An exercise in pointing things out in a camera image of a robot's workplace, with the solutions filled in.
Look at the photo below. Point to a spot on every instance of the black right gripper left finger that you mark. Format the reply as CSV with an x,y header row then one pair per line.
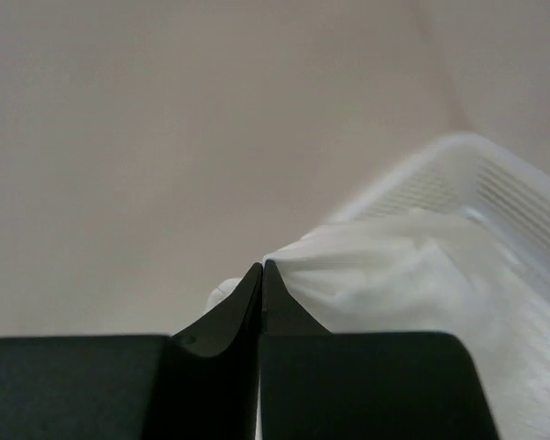
x,y
198,384

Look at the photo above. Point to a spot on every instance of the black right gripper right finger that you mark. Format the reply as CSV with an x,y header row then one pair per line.
x,y
315,384

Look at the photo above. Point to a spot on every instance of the white tank top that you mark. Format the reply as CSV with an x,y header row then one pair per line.
x,y
435,272

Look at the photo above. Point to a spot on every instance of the white plastic basket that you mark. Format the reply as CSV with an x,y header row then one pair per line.
x,y
468,174

